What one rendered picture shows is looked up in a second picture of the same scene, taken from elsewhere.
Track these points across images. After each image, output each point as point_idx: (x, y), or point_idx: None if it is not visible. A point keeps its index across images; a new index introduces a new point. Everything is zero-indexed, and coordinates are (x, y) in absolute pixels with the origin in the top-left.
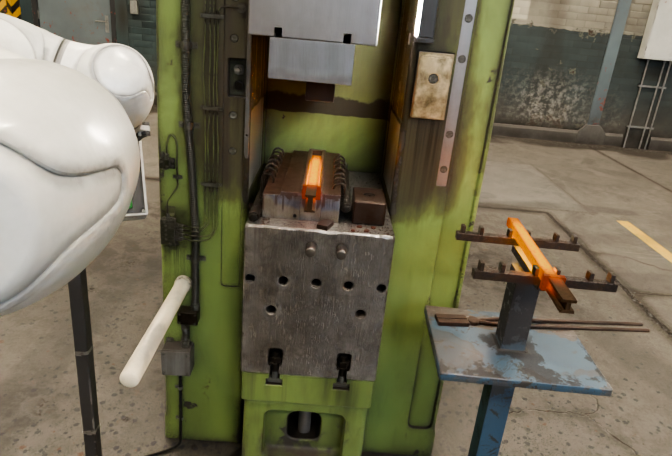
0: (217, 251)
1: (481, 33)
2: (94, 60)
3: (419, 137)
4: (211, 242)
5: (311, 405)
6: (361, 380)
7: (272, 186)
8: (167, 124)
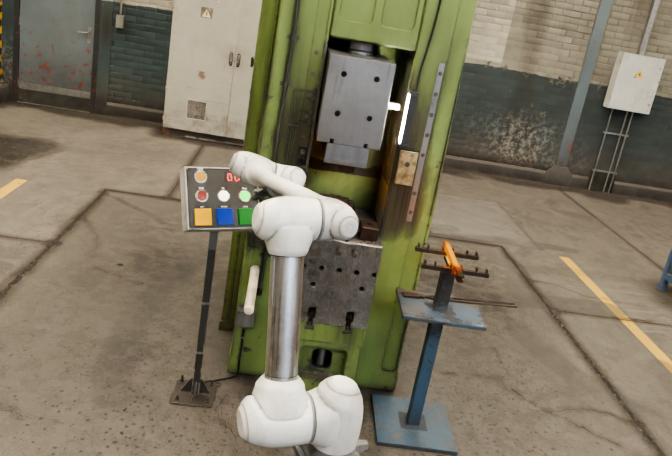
0: None
1: (433, 142)
2: (291, 174)
3: (398, 194)
4: None
5: (328, 343)
6: (358, 328)
7: None
8: None
